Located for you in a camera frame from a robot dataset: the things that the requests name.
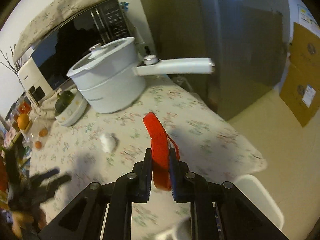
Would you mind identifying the red snack packet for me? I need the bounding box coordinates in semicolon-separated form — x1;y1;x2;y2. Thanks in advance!
143;112;180;191

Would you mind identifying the white kitchen appliance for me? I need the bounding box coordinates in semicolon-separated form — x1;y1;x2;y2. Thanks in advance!
18;58;54;105

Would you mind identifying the person left hand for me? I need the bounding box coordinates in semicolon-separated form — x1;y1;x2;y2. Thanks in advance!
11;207;47;239

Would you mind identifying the small orange in jar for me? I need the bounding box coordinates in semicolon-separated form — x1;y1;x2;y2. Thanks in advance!
34;141;42;149

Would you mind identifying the large orange on jar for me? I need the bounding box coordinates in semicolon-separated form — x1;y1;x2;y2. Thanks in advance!
17;113;30;130

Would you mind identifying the floral tablecloth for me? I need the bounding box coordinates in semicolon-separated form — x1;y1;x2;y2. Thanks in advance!
30;76;267;239

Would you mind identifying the white flower bowl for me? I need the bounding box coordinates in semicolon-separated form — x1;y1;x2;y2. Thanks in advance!
55;88;85;123

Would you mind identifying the dark green squash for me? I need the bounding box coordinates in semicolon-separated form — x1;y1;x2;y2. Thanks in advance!
55;90;74;116

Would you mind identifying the white electric cooking pot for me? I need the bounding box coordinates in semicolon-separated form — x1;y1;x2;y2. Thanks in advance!
67;37;214;113

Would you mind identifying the black microwave oven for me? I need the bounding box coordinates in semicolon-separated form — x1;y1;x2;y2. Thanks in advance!
31;0;130;90

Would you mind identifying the cardboard box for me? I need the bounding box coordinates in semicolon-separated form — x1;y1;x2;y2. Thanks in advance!
280;22;319;127

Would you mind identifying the grey refrigerator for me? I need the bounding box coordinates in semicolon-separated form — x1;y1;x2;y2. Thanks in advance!
140;0;290;120

